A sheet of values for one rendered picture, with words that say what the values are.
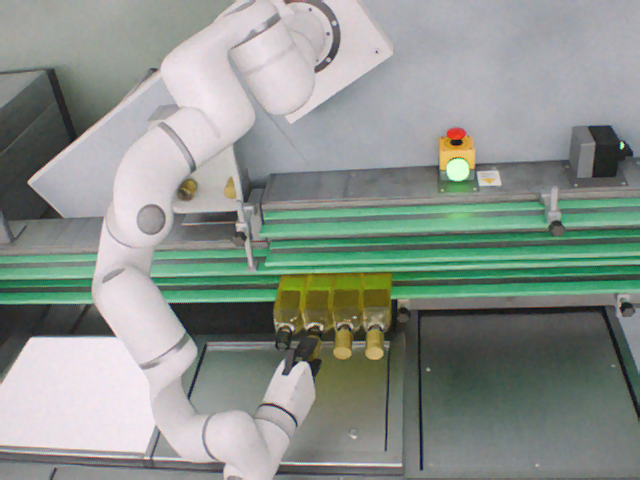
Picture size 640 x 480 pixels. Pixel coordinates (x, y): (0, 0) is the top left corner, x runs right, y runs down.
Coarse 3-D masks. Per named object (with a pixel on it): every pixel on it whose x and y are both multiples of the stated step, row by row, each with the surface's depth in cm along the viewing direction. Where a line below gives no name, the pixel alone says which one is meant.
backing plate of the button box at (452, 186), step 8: (440, 184) 134; (448, 184) 134; (456, 184) 133; (464, 184) 133; (472, 184) 133; (440, 192) 132; (448, 192) 131; (456, 192) 131; (464, 192) 131; (472, 192) 130
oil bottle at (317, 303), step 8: (312, 280) 134; (320, 280) 134; (328, 280) 134; (312, 288) 132; (320, 288) 132; (328, 288) 131; (304, 296) 131; (312, 296) 130; (320, 296) 130; (328, 296) 129; (304, 304) 128; (312, 304) 128; (320, 304) 128; (328, 304) 128; (304, 312) 127; (312, 312) 126; (320, 312) 126; (328, 312) 126; (304, 320) 126; (312, 320) 126; (320, 320) 125; (328, 320) 126; (304, 328) 128; (328, 328) 127
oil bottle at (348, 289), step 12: (336, 276) 134; (348, 276) 134; (360, 276) 133; (336, 288) 131; (348, 288) 130; (360, 288) 131; (336, 300) 128; (348, 300) 127; (360, 300) 128; (336, 312) 125; (348, 312) 125; (360, 312) 126; (336, 324) 125; (360, 324) 128
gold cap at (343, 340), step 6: (342, 330) 122; (336, 336) 122; (342, 336) 121; (348, 336) 121; (336, 342) 120; (342, 342) 120; (348, 342) 120; (336, 348) 119; (342, 348) 119; (348, 348) 119; (336, 354) 120; (342, 354) 120; (348, 354) 120
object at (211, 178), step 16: (224, 160) 144; (192, 176) 147; (208, 176) 147; (224, 176) 147; (176, 192) 146; (208, 192) 148; (240, 192) 140; (176, 208) 144; (192, 208) 144; (208, 208) 144; (224, 208) 143
